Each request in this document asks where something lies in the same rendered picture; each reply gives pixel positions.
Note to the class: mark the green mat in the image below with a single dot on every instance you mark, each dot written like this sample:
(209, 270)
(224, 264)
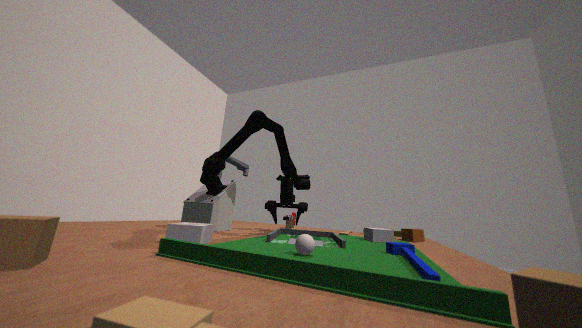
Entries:
(359, 253)

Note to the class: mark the brown block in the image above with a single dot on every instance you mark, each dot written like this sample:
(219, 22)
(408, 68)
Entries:
(547, 298)
(25, 241)

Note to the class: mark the white ball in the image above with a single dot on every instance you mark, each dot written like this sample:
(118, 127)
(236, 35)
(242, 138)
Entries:
(305, 244)

